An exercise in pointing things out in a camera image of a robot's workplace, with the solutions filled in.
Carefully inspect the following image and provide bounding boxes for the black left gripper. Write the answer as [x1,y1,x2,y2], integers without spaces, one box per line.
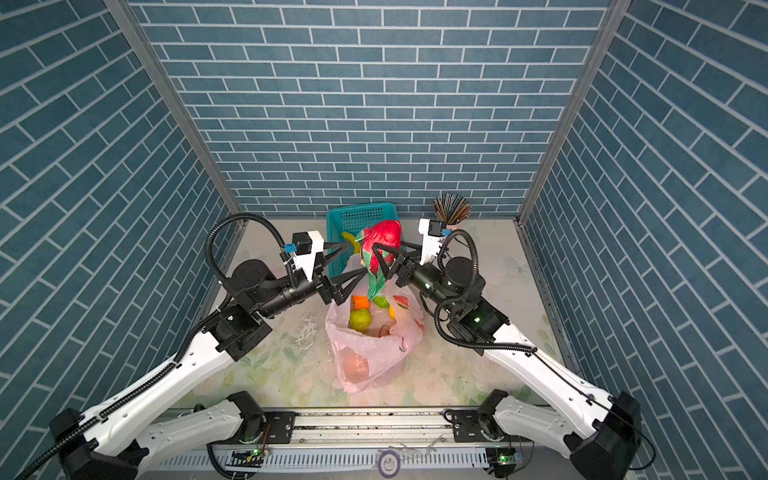
[255,241,364,322]

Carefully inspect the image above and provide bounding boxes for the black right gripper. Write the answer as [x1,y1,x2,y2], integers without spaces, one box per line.
[378,238,462,318]

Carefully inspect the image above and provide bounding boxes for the red dragon fruit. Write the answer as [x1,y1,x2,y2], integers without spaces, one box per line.
[359,220,402,300]

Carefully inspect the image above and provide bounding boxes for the green pepper fruit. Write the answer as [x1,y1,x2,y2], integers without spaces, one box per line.
[349,308,373,334]

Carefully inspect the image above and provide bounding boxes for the pink plastic bag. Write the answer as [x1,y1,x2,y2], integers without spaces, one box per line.
[325,285,426,393]

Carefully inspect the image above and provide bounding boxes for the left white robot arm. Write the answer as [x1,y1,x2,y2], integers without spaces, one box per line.
[45,232,366,479]

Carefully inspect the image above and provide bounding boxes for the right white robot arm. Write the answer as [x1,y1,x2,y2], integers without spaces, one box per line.
[372,238,644,479]

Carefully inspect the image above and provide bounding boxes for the orange fruit in bag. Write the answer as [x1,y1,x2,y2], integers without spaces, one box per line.
[351,295,370,311]

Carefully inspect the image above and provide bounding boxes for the yellow banana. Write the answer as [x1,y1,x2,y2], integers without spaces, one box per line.
[341,231,363,254]

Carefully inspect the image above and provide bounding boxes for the teal plastic basket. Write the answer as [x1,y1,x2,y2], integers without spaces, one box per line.
[325,202,399,245]

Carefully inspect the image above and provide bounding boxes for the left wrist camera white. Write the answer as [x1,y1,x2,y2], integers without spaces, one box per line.
[283,230,325,281]

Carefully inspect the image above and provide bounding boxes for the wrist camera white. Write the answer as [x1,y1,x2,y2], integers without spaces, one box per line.
[418,218,447,265]
[283,230,325,281]

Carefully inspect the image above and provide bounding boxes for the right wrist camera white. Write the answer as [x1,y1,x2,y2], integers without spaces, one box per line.
[418,218,447,265]

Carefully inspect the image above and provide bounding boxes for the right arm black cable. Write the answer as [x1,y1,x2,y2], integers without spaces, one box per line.
[433,229,538,354]

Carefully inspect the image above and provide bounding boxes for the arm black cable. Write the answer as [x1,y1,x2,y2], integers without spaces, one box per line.
[433,229,538,354]
[14,212,298,480]

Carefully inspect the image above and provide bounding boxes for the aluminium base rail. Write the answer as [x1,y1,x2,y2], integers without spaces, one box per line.
[136,398,619,478]

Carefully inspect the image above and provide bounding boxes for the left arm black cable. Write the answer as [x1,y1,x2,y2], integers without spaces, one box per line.
[14,212,298,480]

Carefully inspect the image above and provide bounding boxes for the left corner aluminium post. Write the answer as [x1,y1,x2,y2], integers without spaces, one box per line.
[103,0,242,213]

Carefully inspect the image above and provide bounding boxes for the corner aluminium post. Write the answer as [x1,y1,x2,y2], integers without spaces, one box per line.
[516,0,631,228]
[103,0,242,213]

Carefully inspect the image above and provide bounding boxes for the right corner aluminium post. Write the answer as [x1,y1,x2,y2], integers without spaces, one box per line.
[516,0,631,228]

